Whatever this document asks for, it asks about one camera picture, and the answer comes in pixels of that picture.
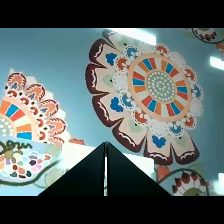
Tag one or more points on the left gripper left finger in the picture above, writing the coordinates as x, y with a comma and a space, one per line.
83, 176

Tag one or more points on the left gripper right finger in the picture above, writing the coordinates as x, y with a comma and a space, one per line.
130, 176

